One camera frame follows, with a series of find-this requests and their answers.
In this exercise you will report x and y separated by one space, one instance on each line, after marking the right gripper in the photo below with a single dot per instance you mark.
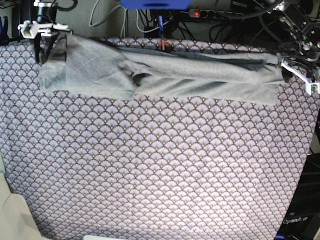
44 30

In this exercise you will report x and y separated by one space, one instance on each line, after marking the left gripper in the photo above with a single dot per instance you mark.
290 68

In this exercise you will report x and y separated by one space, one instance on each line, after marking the light grey T-shirt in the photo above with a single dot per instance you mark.
83 66

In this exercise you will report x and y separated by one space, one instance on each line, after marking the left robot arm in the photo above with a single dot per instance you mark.
304 60

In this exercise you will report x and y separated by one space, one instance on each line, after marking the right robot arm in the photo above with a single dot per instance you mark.
46 12

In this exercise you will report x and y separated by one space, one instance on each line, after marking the blue clamp left edge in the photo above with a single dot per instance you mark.
4 38

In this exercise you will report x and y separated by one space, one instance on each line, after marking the black power strip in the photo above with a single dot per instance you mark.
204 15

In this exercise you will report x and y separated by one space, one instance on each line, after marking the blue orange centre clamp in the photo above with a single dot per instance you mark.
161 29

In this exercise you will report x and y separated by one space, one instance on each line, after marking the patterned purple tablecloth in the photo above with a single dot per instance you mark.
187 168

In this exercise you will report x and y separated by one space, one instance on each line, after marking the black OpenArm box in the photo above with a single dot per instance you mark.
302 220

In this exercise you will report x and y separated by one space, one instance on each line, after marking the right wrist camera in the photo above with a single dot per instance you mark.
27 31

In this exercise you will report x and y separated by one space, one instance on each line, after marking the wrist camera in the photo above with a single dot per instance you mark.
27 31
312 88

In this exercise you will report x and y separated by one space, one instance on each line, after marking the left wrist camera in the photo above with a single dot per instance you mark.
312 88

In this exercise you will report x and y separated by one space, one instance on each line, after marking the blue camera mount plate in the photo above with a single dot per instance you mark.
155 4

